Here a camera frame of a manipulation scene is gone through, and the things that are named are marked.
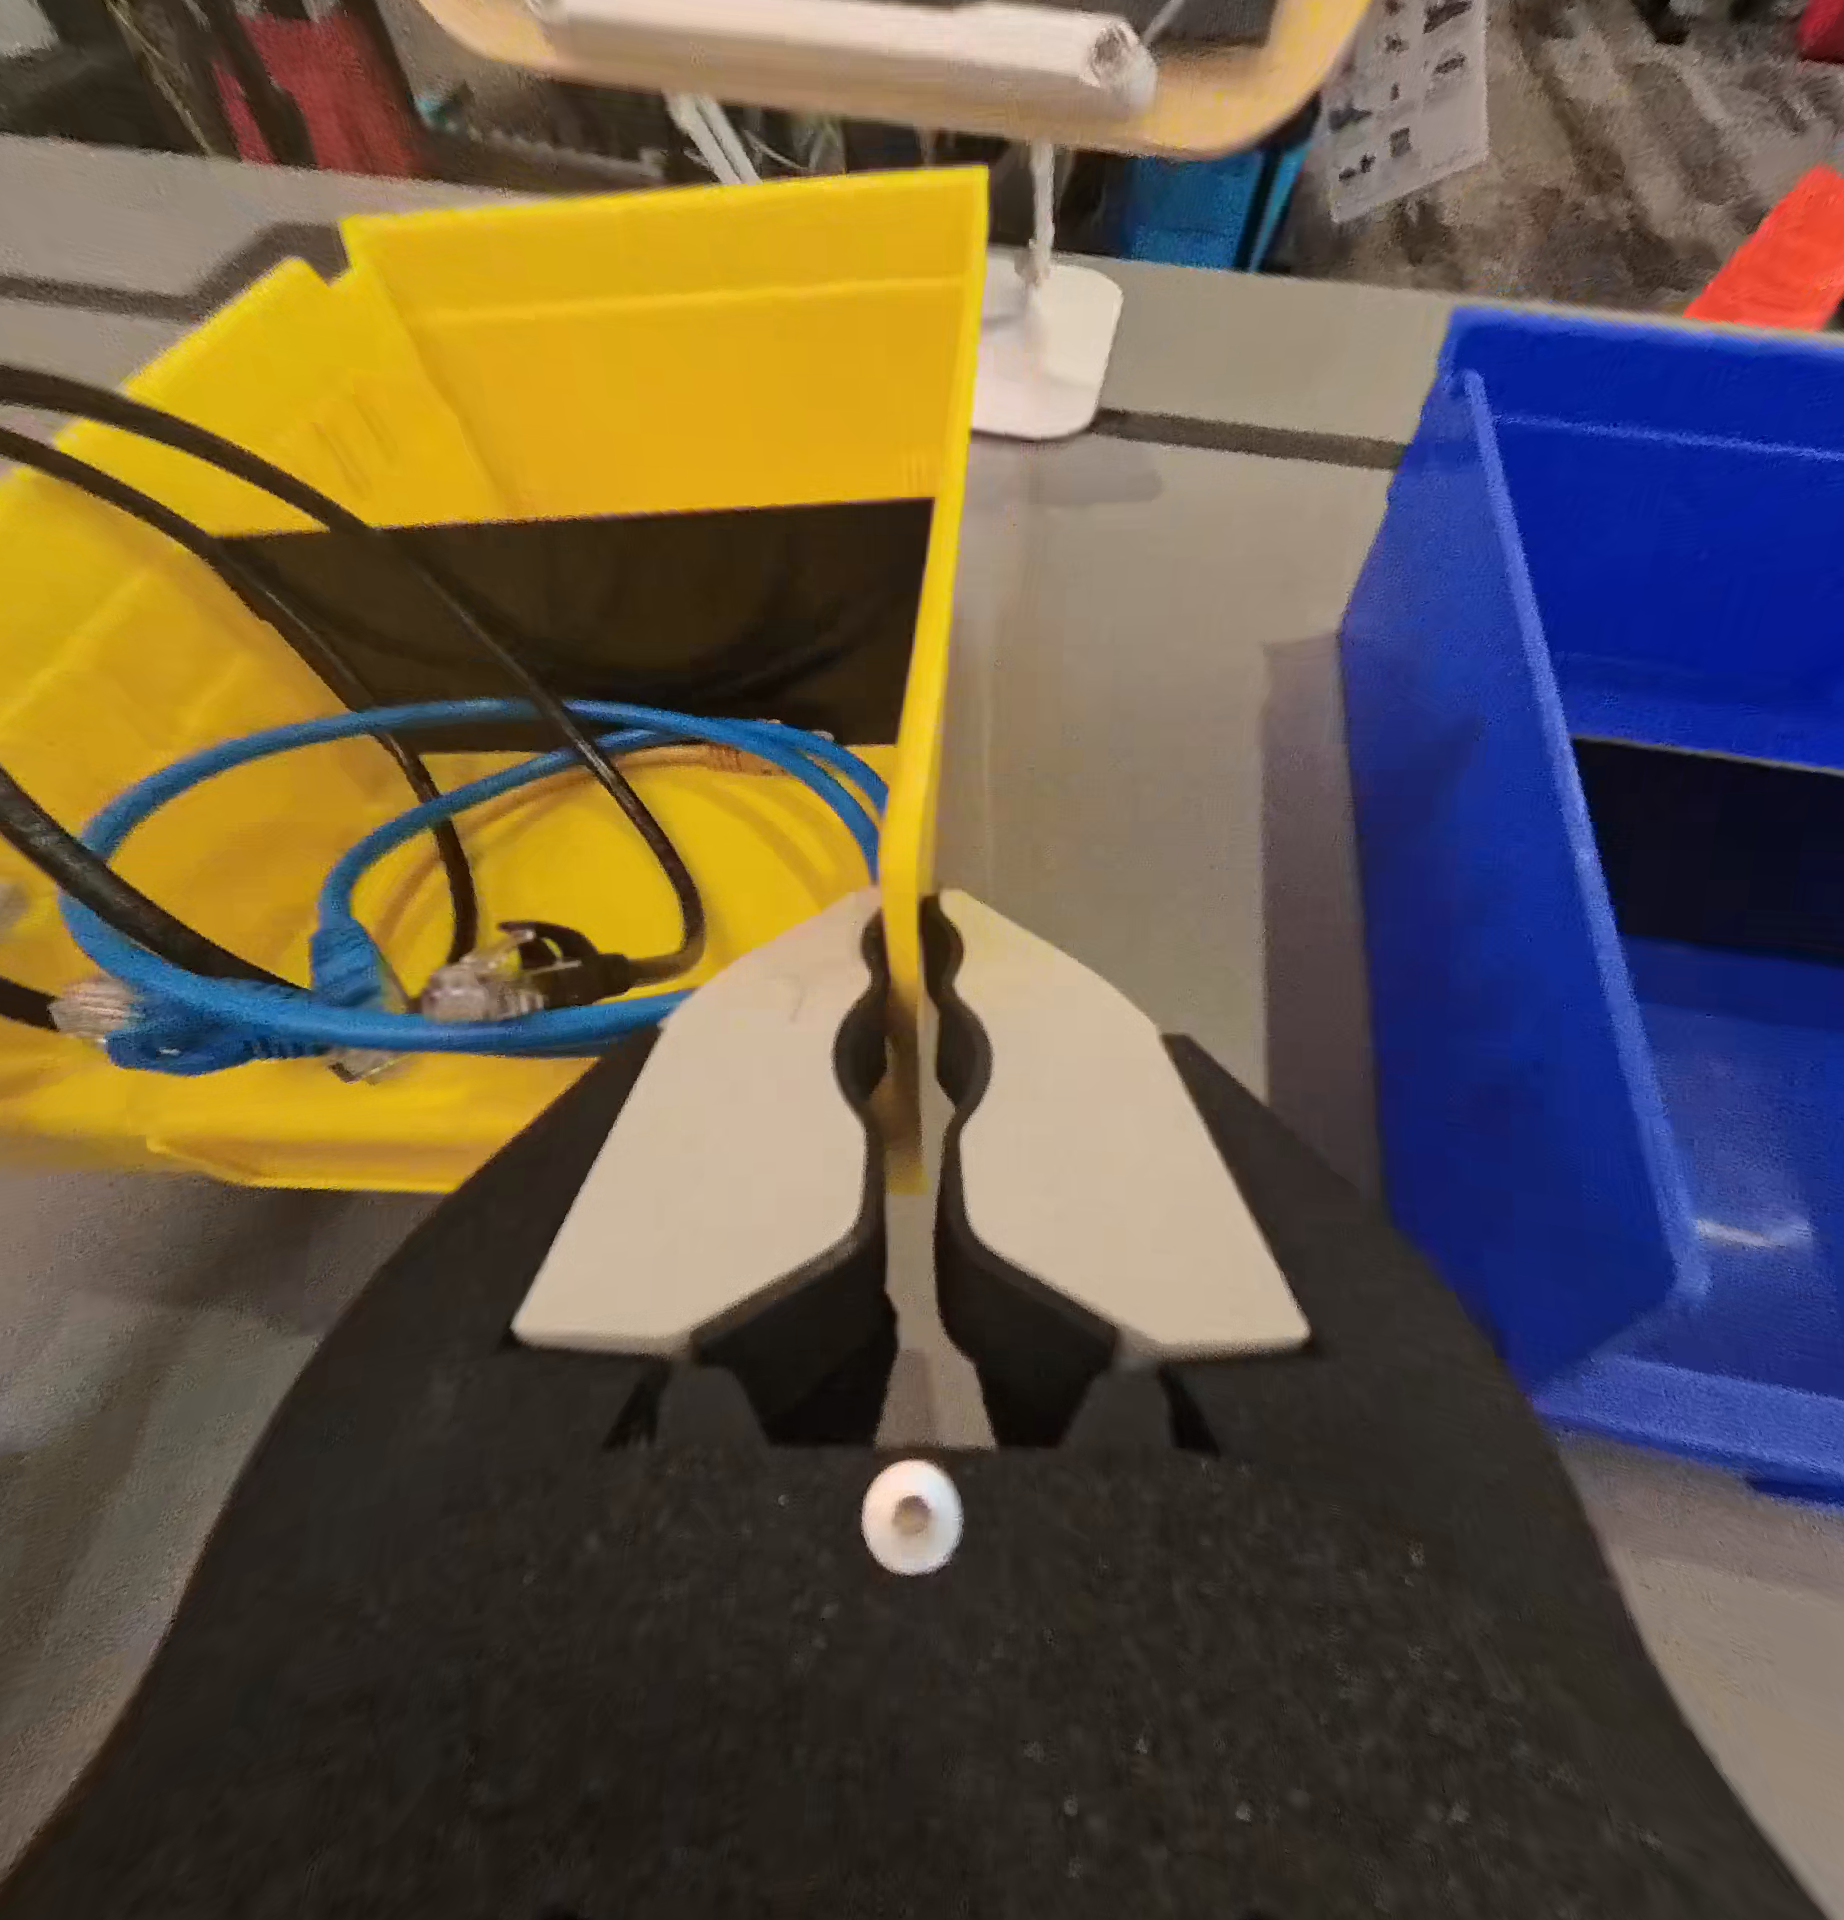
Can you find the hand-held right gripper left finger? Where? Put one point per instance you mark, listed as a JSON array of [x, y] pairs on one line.
[[713, 1170]]

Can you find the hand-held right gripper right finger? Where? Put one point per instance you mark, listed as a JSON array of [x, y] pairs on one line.
[[1117, 1170]]

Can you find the blue storage bin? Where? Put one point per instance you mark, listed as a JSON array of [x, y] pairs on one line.
[[1477, 974]]

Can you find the yellow storage bin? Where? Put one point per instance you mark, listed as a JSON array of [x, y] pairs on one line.
[[636, 375]]

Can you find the dark bin divider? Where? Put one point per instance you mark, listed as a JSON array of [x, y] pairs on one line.
[[1732, 840], [682, 614]]

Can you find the white stand base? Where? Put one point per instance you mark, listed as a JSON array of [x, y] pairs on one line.
[[1050, 353]]

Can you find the white printed paper sheet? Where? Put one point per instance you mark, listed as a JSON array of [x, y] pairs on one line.
[[1402, 112]]

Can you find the red bag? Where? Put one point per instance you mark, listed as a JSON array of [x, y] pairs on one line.
[[322, 90]]

